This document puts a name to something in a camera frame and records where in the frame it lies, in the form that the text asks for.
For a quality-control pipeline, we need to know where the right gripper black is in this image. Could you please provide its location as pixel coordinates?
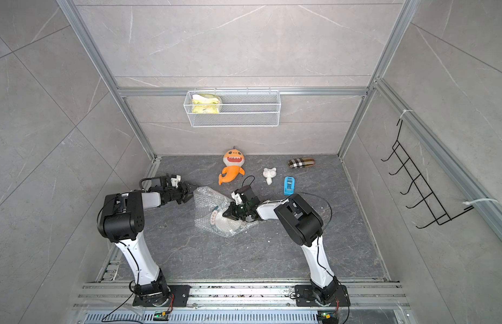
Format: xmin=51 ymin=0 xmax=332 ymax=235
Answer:
xmin=223 ymin=202 xmax=252 ymax=222

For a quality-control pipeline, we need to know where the clear bubble wrap sheet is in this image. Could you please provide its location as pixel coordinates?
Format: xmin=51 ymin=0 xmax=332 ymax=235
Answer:
xmin=194 ymin=186 xmax=258 ymax=238

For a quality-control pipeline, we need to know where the green rimmed white dinner plate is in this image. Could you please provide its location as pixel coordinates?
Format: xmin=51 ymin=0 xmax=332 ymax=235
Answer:
xmin=210 ymin=206 xmax=244 ymax=237

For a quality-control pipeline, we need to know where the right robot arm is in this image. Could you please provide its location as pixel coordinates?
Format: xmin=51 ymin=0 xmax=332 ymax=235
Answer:
xmin=222 ymin=185 xmax=343 ymax=306

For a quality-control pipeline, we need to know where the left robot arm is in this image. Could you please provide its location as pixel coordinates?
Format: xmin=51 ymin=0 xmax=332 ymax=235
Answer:
xmin=97 ymin=174 xmax=198 ymax=309

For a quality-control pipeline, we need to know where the small white figurine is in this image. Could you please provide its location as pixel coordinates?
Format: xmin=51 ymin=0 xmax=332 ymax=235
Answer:
xmin=263 ymin=167 xmax=277 ymax=186

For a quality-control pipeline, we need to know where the blue toy car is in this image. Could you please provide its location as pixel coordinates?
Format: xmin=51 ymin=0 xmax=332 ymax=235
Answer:
xmin=283 ymin=176 xmax=296 ymax=196

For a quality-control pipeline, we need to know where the orange shark plush toy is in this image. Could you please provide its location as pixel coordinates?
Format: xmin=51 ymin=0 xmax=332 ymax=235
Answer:
xmin=218 ymin=148 xmax=246 ymax=185

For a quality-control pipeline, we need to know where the plaid brown pouch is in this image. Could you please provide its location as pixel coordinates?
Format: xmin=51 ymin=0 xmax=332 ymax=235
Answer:
xmin=287 ymin=157 xmax=315 ymax=169

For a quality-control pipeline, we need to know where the yellow white cloth in basket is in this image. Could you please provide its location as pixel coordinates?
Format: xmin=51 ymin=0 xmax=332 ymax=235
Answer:
xmin=192 ymin=94 xmax=222 ymax=114

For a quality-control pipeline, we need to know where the white wire mesh basket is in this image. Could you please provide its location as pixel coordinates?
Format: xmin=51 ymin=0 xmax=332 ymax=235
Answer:
xmin=183 ymin=89 xmax=282 ymax=128

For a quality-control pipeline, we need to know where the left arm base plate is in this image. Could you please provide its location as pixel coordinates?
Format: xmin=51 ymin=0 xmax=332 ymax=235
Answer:
xmin=132 ymin=285 xmax=191 ymax=307

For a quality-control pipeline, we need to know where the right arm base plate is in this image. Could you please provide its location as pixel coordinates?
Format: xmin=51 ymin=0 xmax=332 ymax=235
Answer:
xmin=290 ymin=285 xmax=350 ymax=307

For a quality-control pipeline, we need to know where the aluminium mounting rail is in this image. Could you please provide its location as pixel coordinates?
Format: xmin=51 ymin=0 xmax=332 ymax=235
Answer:
xmin=66 ymin=279 xmax=417 ymax=323

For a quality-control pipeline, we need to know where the black wire hook rack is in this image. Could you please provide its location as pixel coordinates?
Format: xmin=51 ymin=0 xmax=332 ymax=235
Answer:
xmin=381 ymin=120 xmax=474 ymax=230

